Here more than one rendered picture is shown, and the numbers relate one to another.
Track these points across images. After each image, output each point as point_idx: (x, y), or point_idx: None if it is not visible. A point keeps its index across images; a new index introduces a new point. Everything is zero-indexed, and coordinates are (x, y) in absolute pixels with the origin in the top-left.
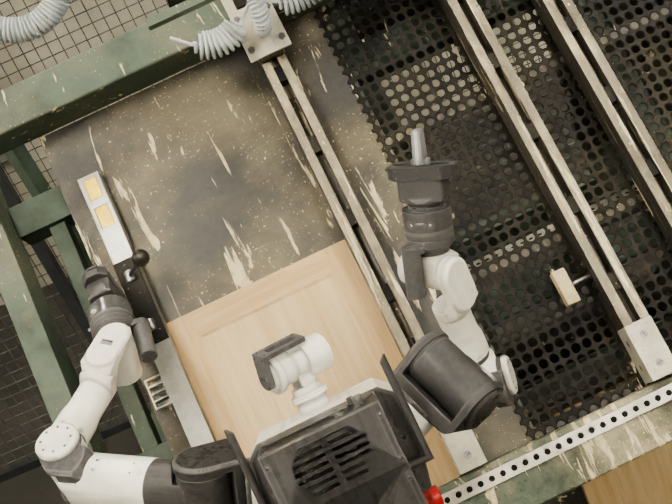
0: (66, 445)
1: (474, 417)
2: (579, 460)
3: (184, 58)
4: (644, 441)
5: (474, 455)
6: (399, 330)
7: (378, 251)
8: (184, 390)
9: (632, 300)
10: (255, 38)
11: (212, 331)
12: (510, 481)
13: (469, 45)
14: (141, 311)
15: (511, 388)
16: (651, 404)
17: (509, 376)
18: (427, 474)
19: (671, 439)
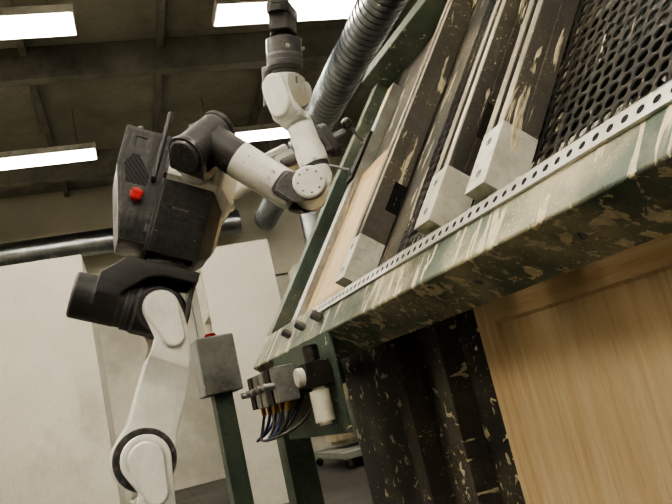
0: None
1: (174, 157)
2: (368, 294)
3: (440, 2)
4: (391, 288)
5: (343, 270)
6: (379, 174)
7: (405, 117)
8: (339, 210)
9: (449, 150)
10: None
11: (367, 178)
12: (347, 299)
13: None
14: (355, 162)
15: (293, 187)
16: (409, 254)
17: (294, 177)
18: (159, 190)
19: (399, 292)
